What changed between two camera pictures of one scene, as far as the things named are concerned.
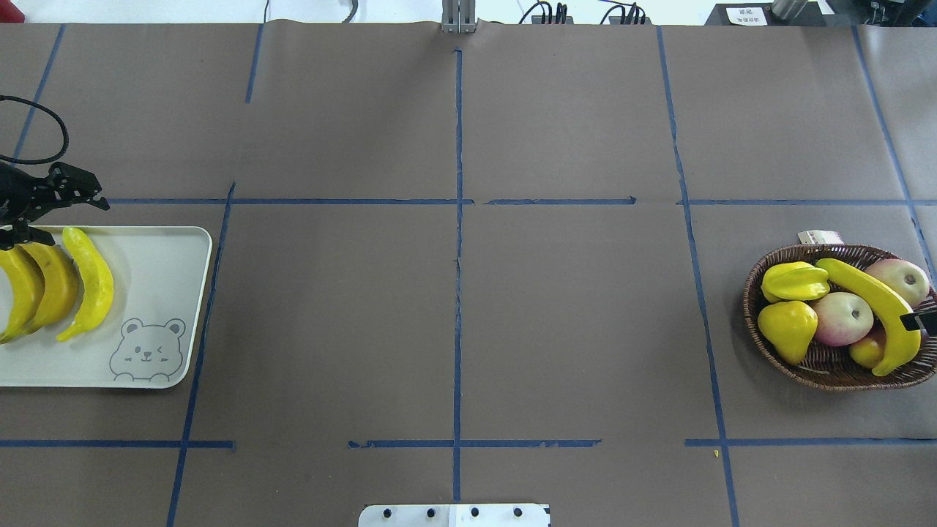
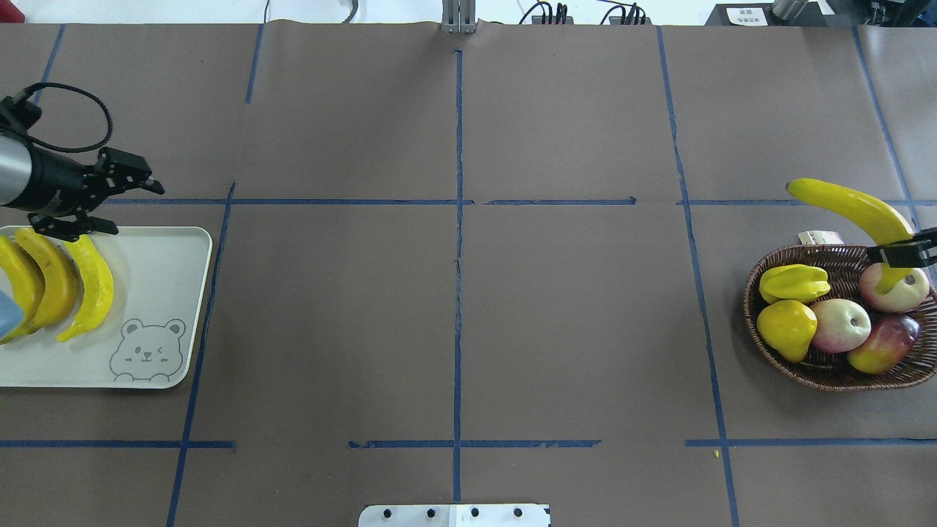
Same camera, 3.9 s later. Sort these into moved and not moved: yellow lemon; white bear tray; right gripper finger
Moved: right gripper finger
Not moved: white bear tray; yellow lemon
